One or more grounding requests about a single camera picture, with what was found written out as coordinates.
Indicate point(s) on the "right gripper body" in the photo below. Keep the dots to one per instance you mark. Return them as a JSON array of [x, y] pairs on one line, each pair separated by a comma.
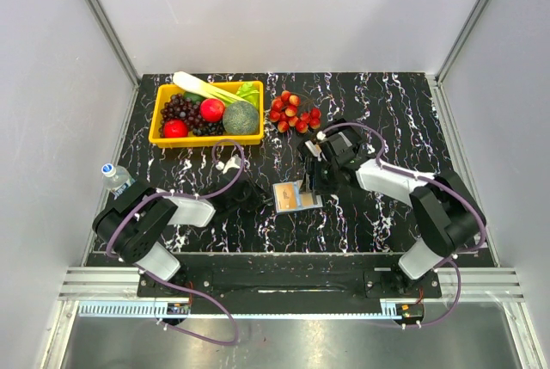
[[325, 179]]

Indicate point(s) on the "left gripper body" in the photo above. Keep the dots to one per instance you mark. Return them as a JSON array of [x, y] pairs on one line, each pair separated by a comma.
[[250, 200]]

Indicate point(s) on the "black card holder wallet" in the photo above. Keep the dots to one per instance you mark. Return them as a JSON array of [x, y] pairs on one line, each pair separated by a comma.
[[299, 208]]

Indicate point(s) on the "brown credit card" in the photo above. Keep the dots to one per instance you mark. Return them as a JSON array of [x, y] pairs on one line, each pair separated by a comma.
[[285, 196]]

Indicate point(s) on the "black card box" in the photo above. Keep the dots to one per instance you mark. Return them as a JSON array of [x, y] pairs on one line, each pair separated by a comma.
[[309, 146]]

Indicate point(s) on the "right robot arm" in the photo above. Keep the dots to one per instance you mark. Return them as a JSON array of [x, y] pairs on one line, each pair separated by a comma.
[[445, 212]]

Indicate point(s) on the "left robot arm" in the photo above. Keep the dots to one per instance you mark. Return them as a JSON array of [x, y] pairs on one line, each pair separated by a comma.
[[138, 242]]

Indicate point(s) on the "red cherry bunch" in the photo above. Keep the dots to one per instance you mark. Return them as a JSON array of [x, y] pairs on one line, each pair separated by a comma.
[[293, 111]]

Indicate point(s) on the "green cantaloupe melon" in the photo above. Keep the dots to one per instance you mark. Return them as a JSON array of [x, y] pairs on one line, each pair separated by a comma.
[[241, 118]]

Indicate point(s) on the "red apple upper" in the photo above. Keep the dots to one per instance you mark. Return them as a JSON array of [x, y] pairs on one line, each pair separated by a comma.
[[212, 110]]

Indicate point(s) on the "red apple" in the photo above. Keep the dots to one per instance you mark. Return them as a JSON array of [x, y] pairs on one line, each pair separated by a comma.
[[212, 110], [175, 129]]

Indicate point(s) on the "red apple lower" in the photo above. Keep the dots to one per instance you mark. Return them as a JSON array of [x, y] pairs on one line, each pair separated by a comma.
[[175, 129]]

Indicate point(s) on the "green lettuce leaf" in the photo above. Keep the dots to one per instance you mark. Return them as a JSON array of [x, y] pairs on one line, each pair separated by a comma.
[[249, 93]]

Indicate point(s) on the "yellow plastic basket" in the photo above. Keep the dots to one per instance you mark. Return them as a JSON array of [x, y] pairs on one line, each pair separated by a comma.
[[163, 94]]

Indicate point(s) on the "green avocado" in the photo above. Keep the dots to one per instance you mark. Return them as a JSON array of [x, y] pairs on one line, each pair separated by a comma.
[[193, 98]]

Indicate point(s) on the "purple grape bunch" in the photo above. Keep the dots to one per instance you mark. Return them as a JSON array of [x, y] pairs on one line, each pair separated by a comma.
[[177, 108]]

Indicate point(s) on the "plastic water bottle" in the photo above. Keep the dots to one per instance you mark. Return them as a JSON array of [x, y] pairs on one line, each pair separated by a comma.
[[116, 179]]

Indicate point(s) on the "white green leek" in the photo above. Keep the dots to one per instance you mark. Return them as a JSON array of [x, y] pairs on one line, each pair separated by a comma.
[[196, 86]]

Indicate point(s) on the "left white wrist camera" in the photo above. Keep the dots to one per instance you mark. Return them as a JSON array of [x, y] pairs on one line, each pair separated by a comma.
[[233, 163]]

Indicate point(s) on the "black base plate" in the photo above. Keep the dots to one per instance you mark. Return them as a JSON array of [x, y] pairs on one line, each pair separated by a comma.
[[298, 284]]

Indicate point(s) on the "aluminium frame rail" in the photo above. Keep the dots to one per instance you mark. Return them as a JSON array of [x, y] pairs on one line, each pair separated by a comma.
[[477, 284]]

